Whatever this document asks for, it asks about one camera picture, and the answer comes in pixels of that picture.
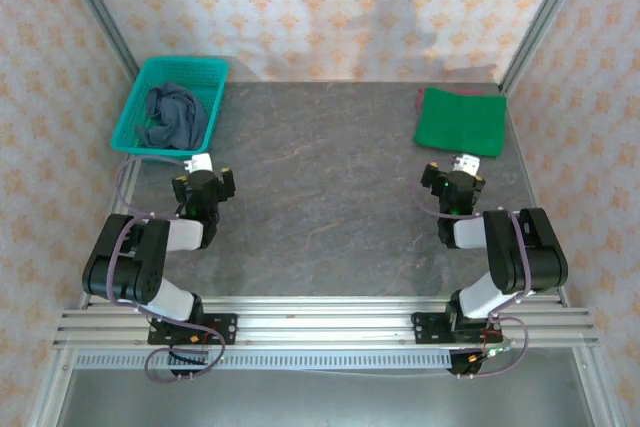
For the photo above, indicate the blue t-shirt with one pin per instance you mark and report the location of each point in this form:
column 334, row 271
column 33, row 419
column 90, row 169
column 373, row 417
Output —
column 175, row 117

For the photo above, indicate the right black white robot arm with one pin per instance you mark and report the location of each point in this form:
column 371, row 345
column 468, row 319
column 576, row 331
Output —
column 530, row 257

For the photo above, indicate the teal plastic mesh basket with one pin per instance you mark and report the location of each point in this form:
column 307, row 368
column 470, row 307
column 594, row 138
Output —
column 172, row 149

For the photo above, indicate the green folded t-shirt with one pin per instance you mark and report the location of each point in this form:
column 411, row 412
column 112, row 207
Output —
column 460, row 122

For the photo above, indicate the red folded t-shirt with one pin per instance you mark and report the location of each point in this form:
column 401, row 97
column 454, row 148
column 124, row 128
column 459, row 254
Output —
column 420, row 98

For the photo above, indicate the small green circuit board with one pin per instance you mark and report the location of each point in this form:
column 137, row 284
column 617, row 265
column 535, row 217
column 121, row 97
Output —
column 497, row 351

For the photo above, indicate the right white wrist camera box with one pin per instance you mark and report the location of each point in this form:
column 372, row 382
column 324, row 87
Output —
column 467, row 164

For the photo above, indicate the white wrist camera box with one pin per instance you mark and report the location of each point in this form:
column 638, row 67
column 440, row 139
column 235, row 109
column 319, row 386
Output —
column 467, row 164
column 199, row 163

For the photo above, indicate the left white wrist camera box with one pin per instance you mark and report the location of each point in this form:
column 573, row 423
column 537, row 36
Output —
column 199, row 163

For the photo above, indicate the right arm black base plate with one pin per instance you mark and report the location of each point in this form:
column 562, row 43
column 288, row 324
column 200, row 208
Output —
column 425, row 329

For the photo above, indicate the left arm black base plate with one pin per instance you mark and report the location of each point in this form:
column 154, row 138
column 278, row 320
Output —
column 225, row 329

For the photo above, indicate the aluminium mounting rail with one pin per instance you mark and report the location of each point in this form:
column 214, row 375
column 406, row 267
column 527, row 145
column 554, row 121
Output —
column 325, row 327

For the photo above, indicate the aluminium frame post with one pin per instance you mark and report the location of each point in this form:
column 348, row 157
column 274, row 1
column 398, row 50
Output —
column 545, row 17
column 100, row 12

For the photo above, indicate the aluminium table side rail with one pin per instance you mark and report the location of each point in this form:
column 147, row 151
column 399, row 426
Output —
column 597, row 387
column 52, row 387

